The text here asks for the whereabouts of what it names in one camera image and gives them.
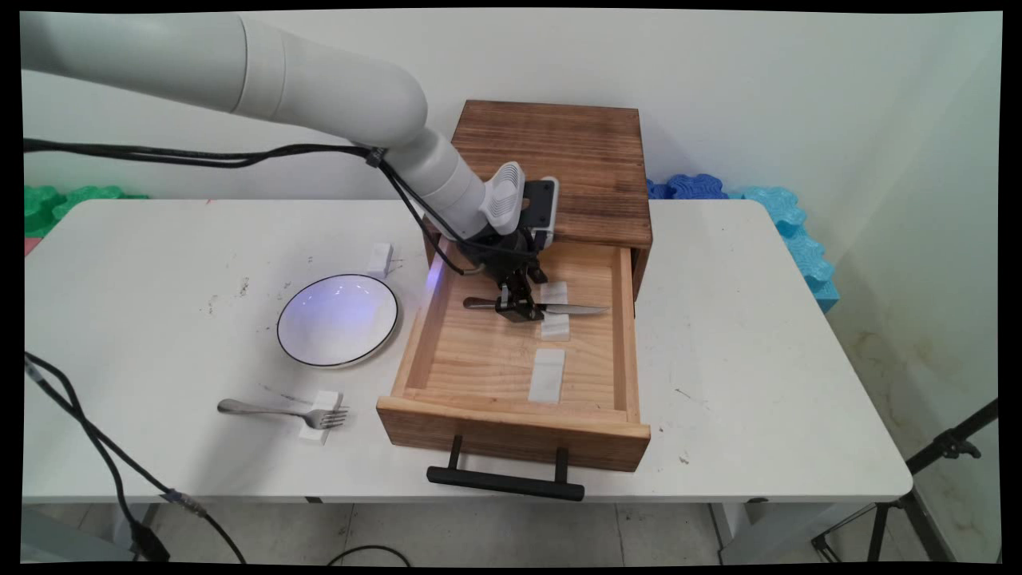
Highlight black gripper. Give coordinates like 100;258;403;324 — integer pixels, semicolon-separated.
458;227;550;325

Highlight silver table knife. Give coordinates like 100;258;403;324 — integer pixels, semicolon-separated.
462;296;611;317

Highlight light wooden drawer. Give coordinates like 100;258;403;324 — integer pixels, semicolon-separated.
377;232;653;473

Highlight dark wooden drawer cabinet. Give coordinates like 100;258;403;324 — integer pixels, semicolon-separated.
422;100;655;300

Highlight white plate with black rim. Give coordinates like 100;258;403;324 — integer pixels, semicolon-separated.
276;273;401;369

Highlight dark blue foam mat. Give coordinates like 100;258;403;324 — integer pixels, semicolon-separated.
646;174;729;201

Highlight silver fork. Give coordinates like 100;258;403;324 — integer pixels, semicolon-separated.
217;398;351;430

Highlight light blue foam mat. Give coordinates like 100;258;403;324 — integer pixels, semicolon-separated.
727;186;841;314

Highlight white table leg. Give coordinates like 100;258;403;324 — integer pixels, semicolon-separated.
709;501;849;565

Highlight grey table leg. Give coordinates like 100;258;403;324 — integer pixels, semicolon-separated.
112;502;162;560

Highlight black tripod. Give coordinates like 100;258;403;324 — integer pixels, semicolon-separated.
810;398;1000;564

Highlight green foam mat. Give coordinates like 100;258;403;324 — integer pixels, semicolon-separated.
24;184;150;239

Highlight black and white wrist camera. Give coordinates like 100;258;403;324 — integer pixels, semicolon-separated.
521;178;560;249

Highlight white ribbed wrist mount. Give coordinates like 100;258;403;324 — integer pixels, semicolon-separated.
478;161;527;236

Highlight black drawer handle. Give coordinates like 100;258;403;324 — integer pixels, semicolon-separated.
427;434;587;502

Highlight black floor cable loop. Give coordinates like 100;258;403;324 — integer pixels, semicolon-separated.
326;545;413;567

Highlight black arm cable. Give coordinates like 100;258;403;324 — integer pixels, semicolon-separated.
22;137;537;277

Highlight black floor cable with plug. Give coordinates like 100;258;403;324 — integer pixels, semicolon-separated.
24;351;248;565

